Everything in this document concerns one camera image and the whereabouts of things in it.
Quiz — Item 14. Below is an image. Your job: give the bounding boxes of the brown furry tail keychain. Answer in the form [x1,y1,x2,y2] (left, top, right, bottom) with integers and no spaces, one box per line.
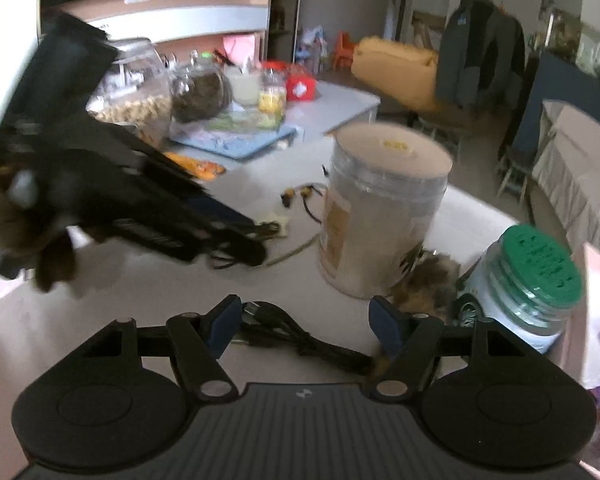
[389,252,460,324]

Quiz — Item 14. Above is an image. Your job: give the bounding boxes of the black hair ties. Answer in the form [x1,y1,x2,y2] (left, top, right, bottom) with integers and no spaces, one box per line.
[204,221,282,271]

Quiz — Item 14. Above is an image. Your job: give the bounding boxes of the gloved left hand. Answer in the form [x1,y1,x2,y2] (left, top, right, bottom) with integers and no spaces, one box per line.
[0,166,78,292]

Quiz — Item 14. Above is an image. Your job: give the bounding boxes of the large glass snack jar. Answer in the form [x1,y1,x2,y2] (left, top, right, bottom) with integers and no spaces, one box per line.
[86,38,172,148]

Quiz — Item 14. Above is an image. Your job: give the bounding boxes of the green lid glass jar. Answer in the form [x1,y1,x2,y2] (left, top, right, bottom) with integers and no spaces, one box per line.
[458,224,583,354]

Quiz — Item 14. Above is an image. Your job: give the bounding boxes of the orange snack packet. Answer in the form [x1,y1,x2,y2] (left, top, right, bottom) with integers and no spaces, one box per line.
[164,152,226,182]

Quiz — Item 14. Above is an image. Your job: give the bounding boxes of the tall clear jar beige lid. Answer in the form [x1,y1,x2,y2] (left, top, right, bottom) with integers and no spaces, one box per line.
[318,122,453,299]

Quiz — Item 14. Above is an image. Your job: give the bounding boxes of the pink cardboard box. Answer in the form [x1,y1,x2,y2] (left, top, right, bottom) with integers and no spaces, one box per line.
[548,243,600,390]

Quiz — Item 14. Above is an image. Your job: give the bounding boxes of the glass jar dark contents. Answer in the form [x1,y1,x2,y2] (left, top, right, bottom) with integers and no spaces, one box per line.
[171,51,232,124]

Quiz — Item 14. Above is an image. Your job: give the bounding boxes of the blue picture book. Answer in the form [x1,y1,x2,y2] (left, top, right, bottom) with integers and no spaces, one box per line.
[169,122,303,160]

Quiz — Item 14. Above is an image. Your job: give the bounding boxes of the small wooden stool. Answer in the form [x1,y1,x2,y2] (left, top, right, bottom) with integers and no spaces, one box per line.
[495,146,534,206]

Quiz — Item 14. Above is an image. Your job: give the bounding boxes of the grey side table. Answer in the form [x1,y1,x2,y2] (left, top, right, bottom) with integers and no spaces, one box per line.
[166,81,380,168]

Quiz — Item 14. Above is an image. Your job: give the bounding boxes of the small yellow jar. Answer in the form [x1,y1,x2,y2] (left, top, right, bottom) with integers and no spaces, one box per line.
[258,68,287,118]

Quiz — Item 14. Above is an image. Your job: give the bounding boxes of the grey covered sofa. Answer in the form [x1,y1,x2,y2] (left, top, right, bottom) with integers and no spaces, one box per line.
[532,100,600,251]

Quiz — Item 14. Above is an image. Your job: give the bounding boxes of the red box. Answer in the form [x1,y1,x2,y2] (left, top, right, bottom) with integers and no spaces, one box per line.
[286,74,316,102]

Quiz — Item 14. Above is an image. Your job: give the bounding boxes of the yellow armchair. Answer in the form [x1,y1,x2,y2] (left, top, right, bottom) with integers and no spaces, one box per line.
[351,37,443,114]

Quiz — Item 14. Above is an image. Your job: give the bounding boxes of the dark jackets on rack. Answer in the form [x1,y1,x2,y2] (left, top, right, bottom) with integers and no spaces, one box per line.
[436,0,526,110]

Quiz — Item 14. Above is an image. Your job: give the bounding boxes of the dark blue cabinet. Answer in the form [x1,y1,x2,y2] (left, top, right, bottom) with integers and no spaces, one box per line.
[498,52,600,159]

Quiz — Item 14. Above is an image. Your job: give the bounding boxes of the black cable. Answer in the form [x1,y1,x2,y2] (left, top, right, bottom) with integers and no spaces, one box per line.
[229,300,382,376]

